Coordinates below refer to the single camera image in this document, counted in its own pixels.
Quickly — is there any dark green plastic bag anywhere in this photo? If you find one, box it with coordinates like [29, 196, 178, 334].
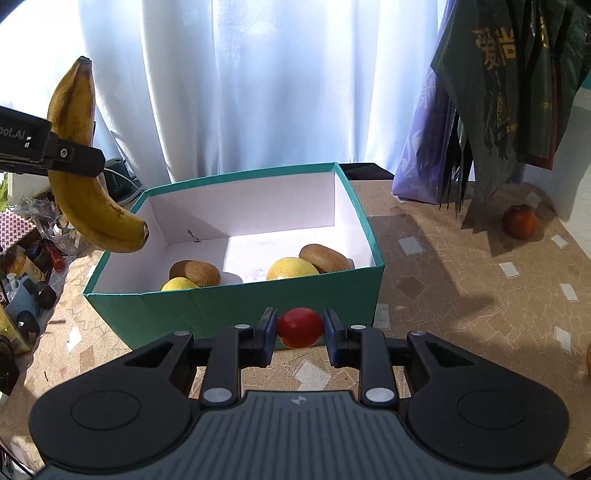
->
[429, 0, 591, 232]

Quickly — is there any white curtain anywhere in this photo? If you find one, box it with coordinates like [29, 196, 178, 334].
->
[0, 0, 451, 188]

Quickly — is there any red dotted box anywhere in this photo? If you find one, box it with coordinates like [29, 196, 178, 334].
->
[0, 210, 38, 252]

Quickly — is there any green cardboard box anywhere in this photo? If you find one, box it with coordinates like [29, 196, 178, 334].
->
[83, 161, 385, 352]

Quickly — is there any glass bowl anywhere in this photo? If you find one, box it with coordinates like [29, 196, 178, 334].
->
[34, 203, 90, 257]

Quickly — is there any red apple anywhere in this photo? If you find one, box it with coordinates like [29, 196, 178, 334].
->
[502, 204, 539, 240]

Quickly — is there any red cherry tomato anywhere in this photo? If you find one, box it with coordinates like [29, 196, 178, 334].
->
[276, 308, 325, 349]

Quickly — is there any yellow banana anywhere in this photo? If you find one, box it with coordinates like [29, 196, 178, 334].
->
[47, 56, 150, 254]

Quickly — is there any blue ribbed basket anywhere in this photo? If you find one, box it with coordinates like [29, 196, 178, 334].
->
[4, 274, 44, 326]

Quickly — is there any black roller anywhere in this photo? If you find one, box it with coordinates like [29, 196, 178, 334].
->
[16, 310, 41, 344]

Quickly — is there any purple bag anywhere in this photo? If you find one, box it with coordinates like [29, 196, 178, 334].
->
[392, 69, 462, 206]

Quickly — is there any black round lid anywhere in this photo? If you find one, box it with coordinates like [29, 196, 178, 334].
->
[30, 281, 57, 309]

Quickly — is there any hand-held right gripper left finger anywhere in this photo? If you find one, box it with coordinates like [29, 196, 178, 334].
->
[124, 307, 280, 407]

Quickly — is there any yellow carton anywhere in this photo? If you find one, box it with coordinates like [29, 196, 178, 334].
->
[0, 307, 24, 356]

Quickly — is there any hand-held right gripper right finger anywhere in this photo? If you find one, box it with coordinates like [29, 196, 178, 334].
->
[323, 308, 476, 407]

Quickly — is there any yellow apple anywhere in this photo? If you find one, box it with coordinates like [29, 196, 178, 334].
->
[266, 257, 320, 281]

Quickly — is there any yellow lemon left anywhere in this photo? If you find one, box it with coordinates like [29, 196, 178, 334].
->
[160, 277, 200, 292]

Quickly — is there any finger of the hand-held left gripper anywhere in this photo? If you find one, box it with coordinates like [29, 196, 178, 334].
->
[45, 130, 107, 179]

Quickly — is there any brown kiwi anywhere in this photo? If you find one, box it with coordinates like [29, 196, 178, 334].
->
[169, 260, 222, 288]
[298, 244, 352, 274]

